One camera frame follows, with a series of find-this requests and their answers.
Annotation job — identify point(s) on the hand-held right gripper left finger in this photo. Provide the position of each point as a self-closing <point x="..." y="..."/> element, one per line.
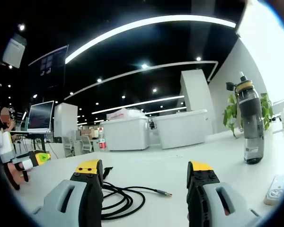
<point x="61" y="212"/>

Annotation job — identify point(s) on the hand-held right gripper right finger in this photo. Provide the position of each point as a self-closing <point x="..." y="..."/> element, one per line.
<point x="227" y="212"/>

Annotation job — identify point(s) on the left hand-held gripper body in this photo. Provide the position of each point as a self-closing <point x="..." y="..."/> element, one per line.
<point x="4" y="144"/>

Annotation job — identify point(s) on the white desktop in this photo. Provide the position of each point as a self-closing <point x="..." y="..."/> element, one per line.
<point x="156" y="170"/>

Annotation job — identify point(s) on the person's left hand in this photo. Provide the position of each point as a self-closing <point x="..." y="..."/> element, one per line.
<point x="14" y="177"/>

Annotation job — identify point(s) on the dark monitor desk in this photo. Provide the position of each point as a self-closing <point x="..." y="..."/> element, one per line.
<point x="30" y="135"/>

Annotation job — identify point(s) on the grey office chair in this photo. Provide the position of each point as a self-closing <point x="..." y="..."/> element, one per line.
<point x="86" y="144"/>
<point x="68" y="146"/>

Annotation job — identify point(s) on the computer monitor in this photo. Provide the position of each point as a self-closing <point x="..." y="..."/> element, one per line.
<point x="40" y="116"/>

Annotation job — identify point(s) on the white square pillar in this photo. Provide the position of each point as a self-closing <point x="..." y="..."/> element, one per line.
<point x="65" y="120"/>

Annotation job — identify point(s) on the white flat device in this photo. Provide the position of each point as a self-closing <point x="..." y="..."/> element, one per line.
<point x="277" y="189"/>

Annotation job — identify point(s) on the red label drink bottle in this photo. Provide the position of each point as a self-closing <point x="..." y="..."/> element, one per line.
<point x="102" y="143"/>

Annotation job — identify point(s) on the dark hanging display panel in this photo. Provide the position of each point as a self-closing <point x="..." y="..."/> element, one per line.
<point x="49" y="66"/>

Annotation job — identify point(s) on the white storage bin with contents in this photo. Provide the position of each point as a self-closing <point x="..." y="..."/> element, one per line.
<point x="125" y="134"/>

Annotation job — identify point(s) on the white ceiling-mounted box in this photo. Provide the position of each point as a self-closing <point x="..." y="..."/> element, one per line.
<point x="14" y="50"/>

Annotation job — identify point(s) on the white lidded storage bin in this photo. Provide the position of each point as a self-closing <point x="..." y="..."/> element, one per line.
<point x="182" y="130"/>

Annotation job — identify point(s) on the green potted plant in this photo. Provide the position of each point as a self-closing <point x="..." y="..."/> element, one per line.
<point x="229" y="116"/>

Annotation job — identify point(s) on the dark transparent water bottle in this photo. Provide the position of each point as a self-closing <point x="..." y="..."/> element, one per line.
<point x="251" y="118"/>

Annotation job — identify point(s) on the red and white packages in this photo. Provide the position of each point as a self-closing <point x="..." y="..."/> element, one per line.
<point x="123" y="113"/>

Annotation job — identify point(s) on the curved ceiling light strip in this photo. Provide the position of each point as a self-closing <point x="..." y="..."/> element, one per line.
<point x="132" y="26"/>

